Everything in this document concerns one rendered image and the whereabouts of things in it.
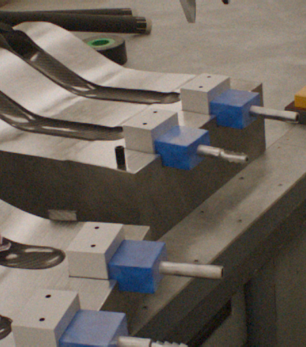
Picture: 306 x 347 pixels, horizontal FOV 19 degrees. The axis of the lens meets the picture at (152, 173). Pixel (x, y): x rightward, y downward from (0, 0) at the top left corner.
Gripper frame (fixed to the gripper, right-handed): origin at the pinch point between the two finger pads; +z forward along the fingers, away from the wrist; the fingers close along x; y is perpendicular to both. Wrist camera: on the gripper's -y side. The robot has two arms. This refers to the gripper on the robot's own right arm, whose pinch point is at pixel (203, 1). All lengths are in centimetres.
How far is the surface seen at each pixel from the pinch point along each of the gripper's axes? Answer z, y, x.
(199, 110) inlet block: 11.5, 0.0, -2.5
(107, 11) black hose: 17, -49, 43
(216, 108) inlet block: 11.2, 2.0, -2.1
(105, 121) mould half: 12.2, -9.3, -7.7
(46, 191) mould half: 16.5, -10.4, -17.7
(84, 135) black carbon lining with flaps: 12.8, -10.0, -10.8
